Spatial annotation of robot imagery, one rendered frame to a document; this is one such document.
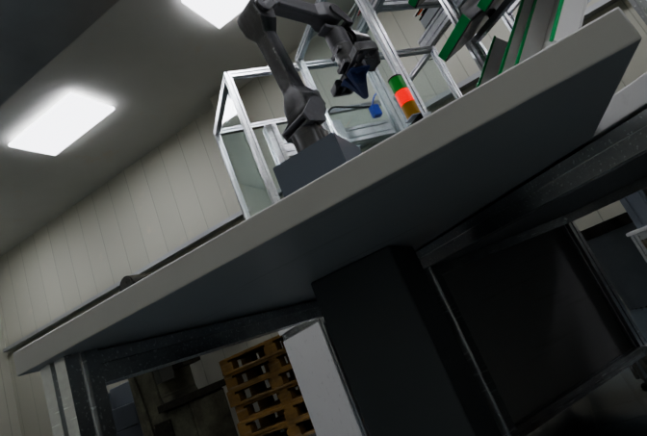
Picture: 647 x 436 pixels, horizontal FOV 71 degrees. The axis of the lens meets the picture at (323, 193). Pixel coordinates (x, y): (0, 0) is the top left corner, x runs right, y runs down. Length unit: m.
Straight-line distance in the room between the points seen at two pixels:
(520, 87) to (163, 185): 7.08
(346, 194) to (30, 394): 9.47
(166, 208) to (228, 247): 6.82
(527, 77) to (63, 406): 0.60
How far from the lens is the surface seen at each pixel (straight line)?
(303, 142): 0.90
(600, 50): 0.38
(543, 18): 1.07
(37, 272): 9.51
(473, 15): 1.03
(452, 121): 0.37
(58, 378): 0.65
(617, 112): 0.65
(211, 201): 6.69
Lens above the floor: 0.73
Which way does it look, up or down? 17 degrees up
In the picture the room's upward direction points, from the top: 23 degrees counter-clockwise
